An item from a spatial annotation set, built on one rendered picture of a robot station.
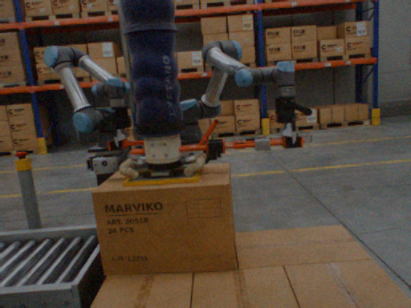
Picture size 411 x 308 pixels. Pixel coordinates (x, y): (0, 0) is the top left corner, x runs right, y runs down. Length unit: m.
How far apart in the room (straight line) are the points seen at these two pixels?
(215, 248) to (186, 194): 0.27
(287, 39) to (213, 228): 7.83
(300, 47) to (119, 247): 8.00
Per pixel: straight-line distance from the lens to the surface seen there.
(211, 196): 1.55
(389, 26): 11.51
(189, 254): 1.66
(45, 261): 2.11
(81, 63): 2.36
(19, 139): 9.86
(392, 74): 11.51
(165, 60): 1.62
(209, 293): 1.55
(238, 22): 8.98
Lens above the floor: 1.37
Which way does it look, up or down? 12 degrees down
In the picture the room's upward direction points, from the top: 5 degrees counter-clockwise
